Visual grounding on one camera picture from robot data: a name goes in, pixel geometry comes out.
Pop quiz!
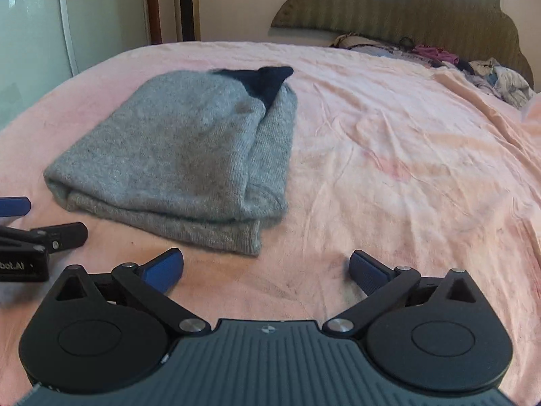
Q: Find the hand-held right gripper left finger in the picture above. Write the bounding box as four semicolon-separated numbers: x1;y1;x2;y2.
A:
54;248;211;340

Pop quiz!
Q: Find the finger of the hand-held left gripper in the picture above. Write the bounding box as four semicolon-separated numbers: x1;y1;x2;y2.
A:
0;197;31;219
0;222;89;255

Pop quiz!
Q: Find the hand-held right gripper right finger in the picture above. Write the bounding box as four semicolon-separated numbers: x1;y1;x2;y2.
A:
323;249;488;339

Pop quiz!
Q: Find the grey and navy knit sweater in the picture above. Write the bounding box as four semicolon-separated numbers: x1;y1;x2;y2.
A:
43;65;299;257

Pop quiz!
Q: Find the pile of white clothes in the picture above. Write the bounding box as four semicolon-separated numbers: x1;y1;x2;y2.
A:
463;57;536;111

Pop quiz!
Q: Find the pink bedsheet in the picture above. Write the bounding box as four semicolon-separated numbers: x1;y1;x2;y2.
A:
0;41;541;406

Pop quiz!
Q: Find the frosted glass flower door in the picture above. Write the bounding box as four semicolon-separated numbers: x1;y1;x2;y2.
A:
0;0;147;132

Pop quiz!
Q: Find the grey striped blanket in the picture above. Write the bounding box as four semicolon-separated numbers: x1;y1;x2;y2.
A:
330;33;423;62

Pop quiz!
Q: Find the magenta cloth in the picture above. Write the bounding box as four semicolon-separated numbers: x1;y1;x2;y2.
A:
412;44;460;67

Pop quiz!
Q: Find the gold tower air conditioner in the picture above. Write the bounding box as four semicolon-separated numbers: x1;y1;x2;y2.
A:
173;0;202;43

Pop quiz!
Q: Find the green padded headboard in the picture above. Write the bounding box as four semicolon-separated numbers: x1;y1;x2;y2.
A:
270;0;535;92

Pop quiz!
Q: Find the wooden door frame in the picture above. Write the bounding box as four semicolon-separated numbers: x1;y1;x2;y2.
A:
144;0;164;45

